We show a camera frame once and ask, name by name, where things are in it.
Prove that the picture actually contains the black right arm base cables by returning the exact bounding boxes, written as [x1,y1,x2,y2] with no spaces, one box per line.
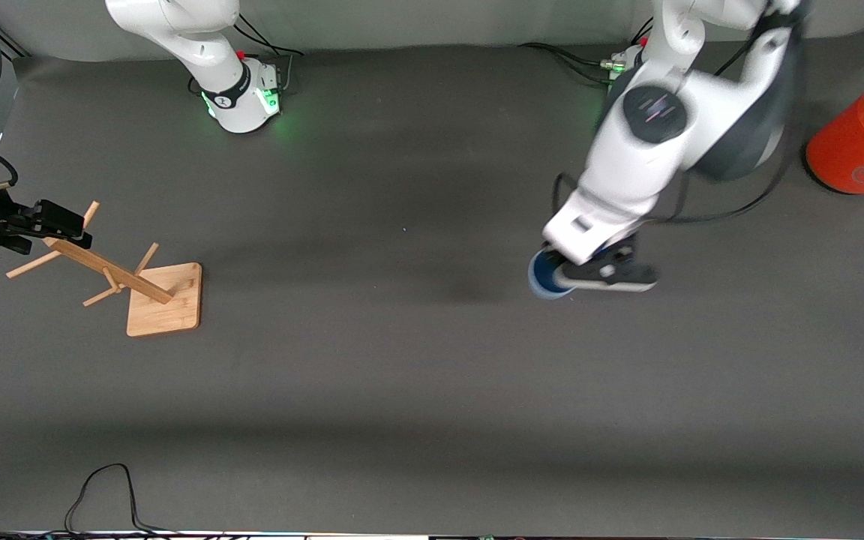
[233,11,305,95]

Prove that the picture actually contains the black arm base cables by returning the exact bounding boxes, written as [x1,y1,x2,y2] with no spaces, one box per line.
[233,11,305,95]
[518,15,654,85]

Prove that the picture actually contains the black left arm base cables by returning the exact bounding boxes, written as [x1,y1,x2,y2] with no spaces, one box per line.
[518,15,654,85]

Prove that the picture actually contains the black looped table cable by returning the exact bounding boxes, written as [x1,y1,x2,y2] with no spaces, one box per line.
[64,463,178,538]

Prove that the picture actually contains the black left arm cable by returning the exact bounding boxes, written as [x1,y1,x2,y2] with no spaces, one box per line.
[550,15,804,227]

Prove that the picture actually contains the aluminium frame profile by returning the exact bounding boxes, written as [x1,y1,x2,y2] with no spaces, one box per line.
[0,26,29,61]

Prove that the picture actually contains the light blue cup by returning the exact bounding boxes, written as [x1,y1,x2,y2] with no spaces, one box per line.
[527,249,577,301]

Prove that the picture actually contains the wooden cup rack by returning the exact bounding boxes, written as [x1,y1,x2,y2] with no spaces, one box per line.
[6,200,203,338]

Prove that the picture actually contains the orange can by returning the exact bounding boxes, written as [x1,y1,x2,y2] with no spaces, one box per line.
[805,73,864,196]

